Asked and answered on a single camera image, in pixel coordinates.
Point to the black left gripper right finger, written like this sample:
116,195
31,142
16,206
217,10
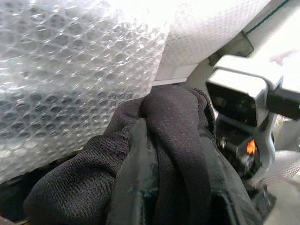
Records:
230,201

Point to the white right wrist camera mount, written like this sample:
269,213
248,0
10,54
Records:
243,79

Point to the white textured foam sheet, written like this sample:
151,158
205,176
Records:
206,32

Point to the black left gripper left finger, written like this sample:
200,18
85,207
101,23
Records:
138,178

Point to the black cloth garment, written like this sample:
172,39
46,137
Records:
178,131

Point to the clear bubble wrap sheet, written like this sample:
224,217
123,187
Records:
75,89

